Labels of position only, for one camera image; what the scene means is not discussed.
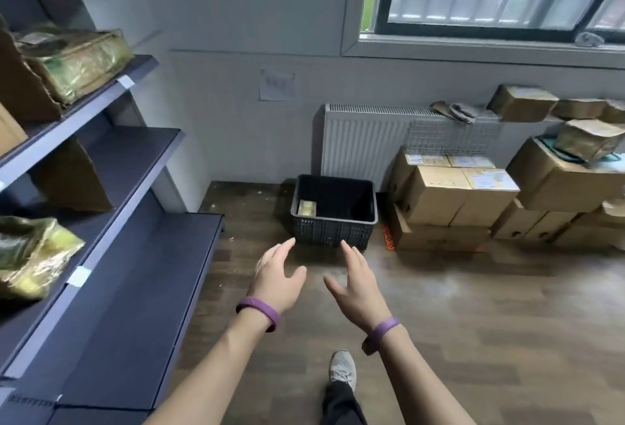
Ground person's right hand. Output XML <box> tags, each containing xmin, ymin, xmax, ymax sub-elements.
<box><xmin>324</xmin><ymin>240</ymin><xmax>394</xmax><ymax>333</ymax></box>

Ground person's left hand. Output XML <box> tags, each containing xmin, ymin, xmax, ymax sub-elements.
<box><xmin>249</xmin><ymin>238</ymin><xmax>308</xmax><ymax>316</ymax></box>

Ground pile of cardboard boxes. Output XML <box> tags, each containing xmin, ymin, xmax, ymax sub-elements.
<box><xmin>388</xmin><ymin>83</ymin><xmax>625</xmax><ymax>253</ymax></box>

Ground grey metal shelving unit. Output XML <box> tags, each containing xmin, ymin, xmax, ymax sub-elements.
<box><xmin>0</xmin><ymin>0</ymin><xmax>227</xmax><ymax>425</ymax></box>

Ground green-taped parcel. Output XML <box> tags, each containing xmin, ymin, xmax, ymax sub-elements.
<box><xmin>0</xmin><ymin>216</ymin><xmax>87</xmax><ymax>301</ymax></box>

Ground person's left forearm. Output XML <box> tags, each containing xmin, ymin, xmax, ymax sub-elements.
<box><xmin>144</xmin><ymin>312</ymin><xmax>274</xmax><ymax>425</ymax></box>

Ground person's right forearm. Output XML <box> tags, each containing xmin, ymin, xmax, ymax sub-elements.
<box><xmin>370</xmin><ymin>327</ymin><xmax>477</xmax><ymax>425</ymax></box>

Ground purple wristband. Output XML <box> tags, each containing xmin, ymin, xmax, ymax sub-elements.
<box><xmin>236</xmin><ymin>296</ymin><xmax>281</xmax><ymax>333</ymax></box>
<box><xmin>361</xmin><ymin>317</ymin><xmax>402</xmax><ymax>356</ymax></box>

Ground black plastic crate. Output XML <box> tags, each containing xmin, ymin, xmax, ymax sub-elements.
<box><xmin>290</xmin><ymin>174</ymin><xmax>380</xmax><ymax>249</ymax></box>

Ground white sneaker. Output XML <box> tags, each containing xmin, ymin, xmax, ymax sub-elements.
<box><xmin>328</xmin><ymin>350</ymin><xmax>357</xmax><ymax>394</ymax></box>

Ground black trousers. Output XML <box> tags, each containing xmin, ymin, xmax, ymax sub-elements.
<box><xmin>320</xmin><ymin>380</ymin><xmax>368</xmax><ymax>425</ymax></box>

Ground white radiator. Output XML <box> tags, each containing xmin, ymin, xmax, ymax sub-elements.
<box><xmin>320</xmin><ymin>103</ymin><xmax>504</xmax><ymax>192</ymax></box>

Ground dark grey shelving unit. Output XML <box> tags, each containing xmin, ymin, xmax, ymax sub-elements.
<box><xmin>48</xmin><ymin>0</ymin><xmax>135</xmax><ymax>289</ymax></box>

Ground clear plastic wrapper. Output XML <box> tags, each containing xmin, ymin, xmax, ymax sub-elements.
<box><xmin>574</xmin><ymin>31</ymin><xmax>606</xmax><ymax>48</ymax></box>

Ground white paper wall note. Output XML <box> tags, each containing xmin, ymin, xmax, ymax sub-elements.
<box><xmin>258</xmin><ymin>68</ymin><xmax>298</xmax><ymax>102</ymax></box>

